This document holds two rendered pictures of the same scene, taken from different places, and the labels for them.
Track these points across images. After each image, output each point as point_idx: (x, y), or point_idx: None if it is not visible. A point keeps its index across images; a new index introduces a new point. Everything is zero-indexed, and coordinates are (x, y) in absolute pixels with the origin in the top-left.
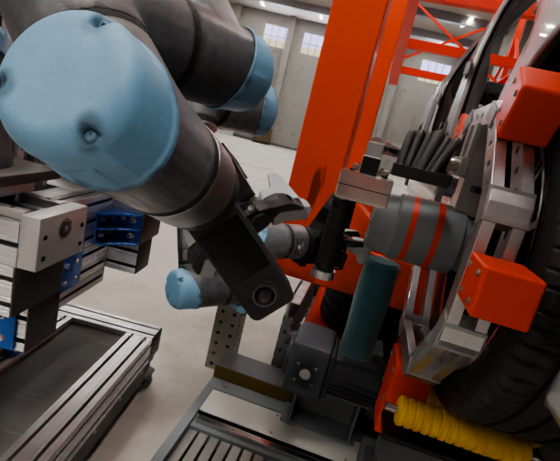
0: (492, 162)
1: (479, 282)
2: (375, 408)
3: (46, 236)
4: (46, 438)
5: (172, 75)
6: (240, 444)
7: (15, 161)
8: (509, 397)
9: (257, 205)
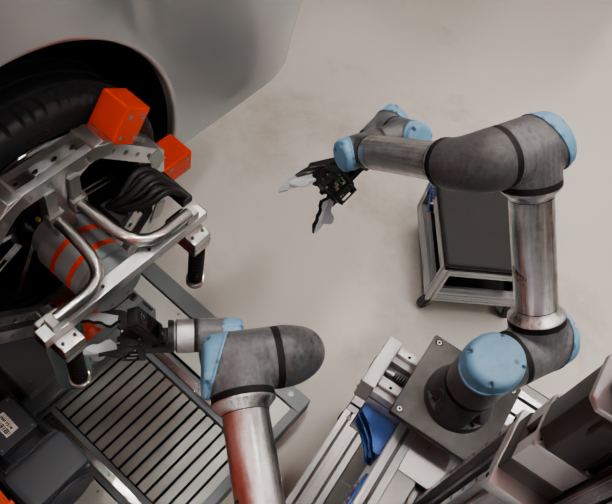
0: (145, 147)
1: (190, 157)
2: (88, 338)
3: (383, 345)
4: (326, 463)
5: None
6: (137, 489)
7: (425, 415)
8: None
9: (325, 165)
